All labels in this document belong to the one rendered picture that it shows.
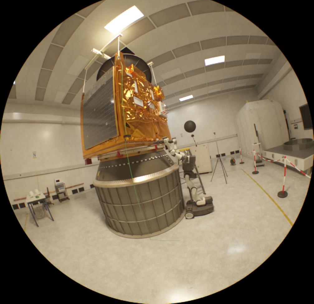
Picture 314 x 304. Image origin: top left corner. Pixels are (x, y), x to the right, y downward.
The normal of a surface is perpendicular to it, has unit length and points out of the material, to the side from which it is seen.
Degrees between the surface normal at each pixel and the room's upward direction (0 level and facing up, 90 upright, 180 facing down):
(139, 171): 62
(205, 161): 90
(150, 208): 90
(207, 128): 90
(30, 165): 90
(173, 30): 180
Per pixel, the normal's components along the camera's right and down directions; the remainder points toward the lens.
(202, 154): -0.45, 0.05
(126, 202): -0.02, -0.04
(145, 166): 0.28, -0.57
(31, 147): 0.87, -0.19
